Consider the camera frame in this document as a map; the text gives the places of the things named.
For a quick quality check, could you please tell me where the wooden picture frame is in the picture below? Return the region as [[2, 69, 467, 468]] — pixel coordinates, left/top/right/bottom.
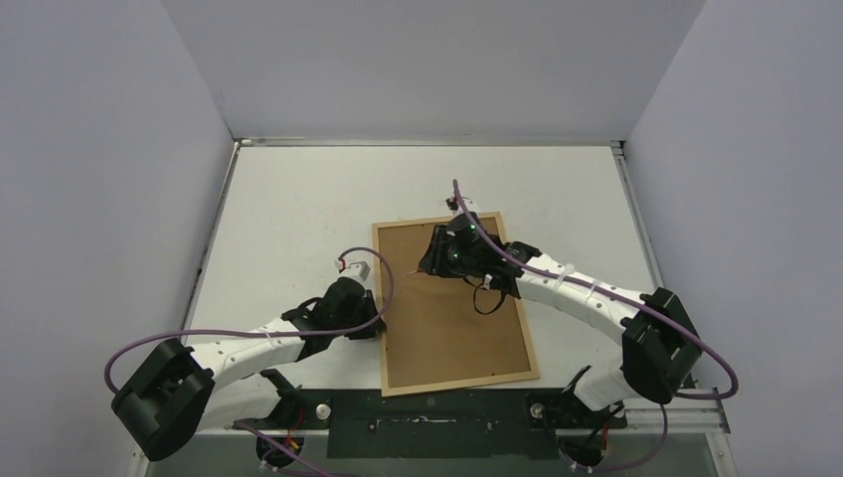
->
[[372, 218, 541, 398]]

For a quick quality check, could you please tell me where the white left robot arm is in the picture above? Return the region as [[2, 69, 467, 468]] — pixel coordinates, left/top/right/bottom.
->
[[106, 277, 386, 461]]

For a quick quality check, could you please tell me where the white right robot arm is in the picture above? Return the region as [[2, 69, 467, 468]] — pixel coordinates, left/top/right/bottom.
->
[[419, 217, 702, 426]]

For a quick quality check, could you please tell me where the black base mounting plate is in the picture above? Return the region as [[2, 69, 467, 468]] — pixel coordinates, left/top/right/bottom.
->
[[249, 389, 627, 460]]

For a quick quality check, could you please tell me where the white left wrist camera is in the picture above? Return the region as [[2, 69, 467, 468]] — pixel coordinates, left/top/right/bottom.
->
[[335, 259, 371, 283]]

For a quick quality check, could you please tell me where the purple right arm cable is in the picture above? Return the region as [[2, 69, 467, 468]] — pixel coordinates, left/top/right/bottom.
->
[[451, 179, 741, 474]]

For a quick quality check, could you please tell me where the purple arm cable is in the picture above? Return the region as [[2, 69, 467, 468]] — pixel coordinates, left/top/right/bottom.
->
[[451, 179, 741, 474], [102, 246, 396, 477]]

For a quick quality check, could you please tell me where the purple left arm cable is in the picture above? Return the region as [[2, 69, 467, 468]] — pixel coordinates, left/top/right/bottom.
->
[[102, 246, 396, 477]]

